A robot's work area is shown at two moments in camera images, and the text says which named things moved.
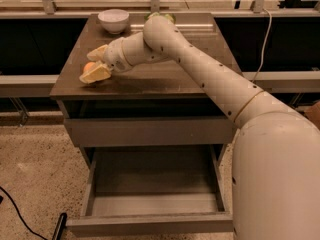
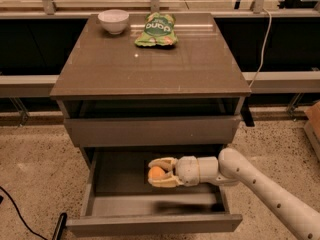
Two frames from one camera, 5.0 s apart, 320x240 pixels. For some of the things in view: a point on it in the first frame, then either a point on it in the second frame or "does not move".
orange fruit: (89, 66) to (155, 173)
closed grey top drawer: (153, 131) does not move
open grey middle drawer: (154, 189) does not move
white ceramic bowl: (113, 20) does not move
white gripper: (114, 56) to (187, 171)
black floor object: (60, 227) does not move
